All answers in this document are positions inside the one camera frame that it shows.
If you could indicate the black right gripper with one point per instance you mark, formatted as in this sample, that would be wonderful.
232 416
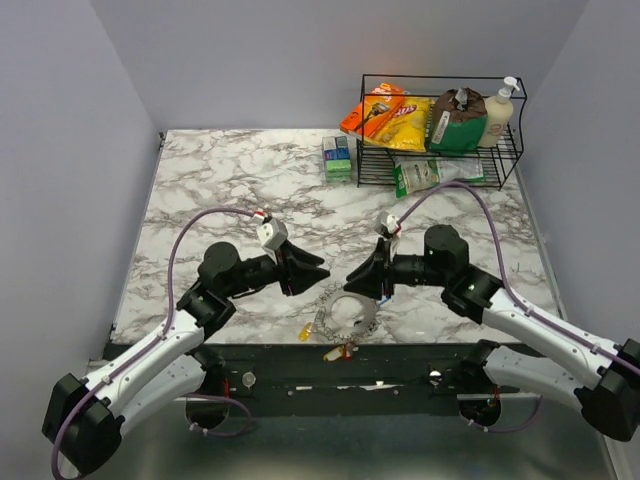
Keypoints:
379 268

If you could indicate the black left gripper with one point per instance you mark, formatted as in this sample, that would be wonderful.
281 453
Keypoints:
296 277

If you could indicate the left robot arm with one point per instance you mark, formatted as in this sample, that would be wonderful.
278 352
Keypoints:
86 418

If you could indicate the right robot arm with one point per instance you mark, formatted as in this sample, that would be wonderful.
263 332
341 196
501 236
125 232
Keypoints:
593 375

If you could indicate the yellow key tag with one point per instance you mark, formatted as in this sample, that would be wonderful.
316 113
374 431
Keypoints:
306 332
333 354

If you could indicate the green white snack bag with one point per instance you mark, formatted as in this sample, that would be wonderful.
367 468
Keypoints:
414 174

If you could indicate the green sponge pack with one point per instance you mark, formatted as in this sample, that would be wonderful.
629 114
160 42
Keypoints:
336 159

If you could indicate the yellow chips bag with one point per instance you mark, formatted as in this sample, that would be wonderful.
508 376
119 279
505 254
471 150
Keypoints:
406 128

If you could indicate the orange razor package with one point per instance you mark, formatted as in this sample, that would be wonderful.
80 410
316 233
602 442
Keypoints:
367 120

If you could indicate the brown green coffee bag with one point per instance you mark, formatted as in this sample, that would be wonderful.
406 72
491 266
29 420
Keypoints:
458 121

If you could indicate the cream lotion pump bottle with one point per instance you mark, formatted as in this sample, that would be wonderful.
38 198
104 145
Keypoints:
499 109

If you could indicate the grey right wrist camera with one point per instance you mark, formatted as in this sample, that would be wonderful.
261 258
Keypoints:
387 225

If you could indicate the black mounting base rail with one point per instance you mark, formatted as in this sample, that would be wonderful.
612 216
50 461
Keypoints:
379 379

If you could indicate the black wire rack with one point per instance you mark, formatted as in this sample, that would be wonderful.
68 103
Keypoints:
375 163

